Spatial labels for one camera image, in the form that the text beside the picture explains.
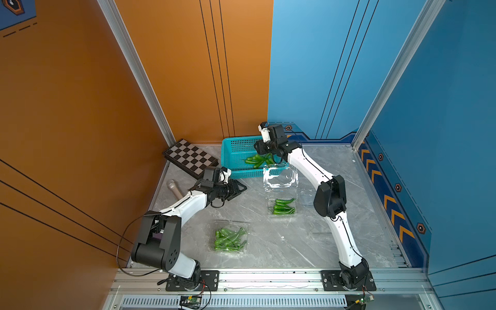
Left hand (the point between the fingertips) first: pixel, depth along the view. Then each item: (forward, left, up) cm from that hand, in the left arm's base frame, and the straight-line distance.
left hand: (245, 186), depth 88 cm
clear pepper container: (-3, -24, -11) cm, 27 cm away
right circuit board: (-41, -45, -11) cm, 62 cm away
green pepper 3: (+21, -5, -6) cm, 23 cm away
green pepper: (-1, -19, -11) cm, 22 cm away
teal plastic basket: (+31, +8, -10) cm, 34 cm away
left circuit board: (-42, +18, -13) cm, 48 cm away
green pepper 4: (+23, -11, -8) cm, 27 cm away
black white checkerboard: (+23, +32, -7) cm, 40 cm away
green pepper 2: (-7, -17, -8) cm, 20 cm away
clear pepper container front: (-20, +6, -8) cm, 23 cm away
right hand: (+22, -6, +6) cm, 24 cm away
